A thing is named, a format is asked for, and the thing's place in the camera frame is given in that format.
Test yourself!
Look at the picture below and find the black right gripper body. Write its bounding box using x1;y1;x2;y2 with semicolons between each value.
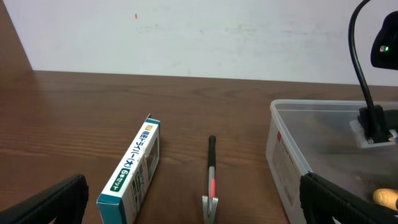
349;105;397;148

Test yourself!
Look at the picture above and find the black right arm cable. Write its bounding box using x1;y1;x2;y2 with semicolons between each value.
348;0;379;141

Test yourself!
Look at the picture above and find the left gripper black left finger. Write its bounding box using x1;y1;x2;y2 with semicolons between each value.
1;174;89;224

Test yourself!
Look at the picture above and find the small black red hammer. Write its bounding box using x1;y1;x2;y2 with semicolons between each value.
202;135;219;224

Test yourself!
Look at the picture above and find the stubby yellow black screwdriver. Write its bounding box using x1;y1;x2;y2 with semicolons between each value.
373;189;398;211

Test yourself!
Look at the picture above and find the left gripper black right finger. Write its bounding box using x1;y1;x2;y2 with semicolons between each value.
299;172;397;224

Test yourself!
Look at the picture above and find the blue white screwdriver box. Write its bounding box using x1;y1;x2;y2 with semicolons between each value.
96;115;160;224

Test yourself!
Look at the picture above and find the clear plastic container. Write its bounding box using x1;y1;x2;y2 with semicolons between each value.
266;100;397;223

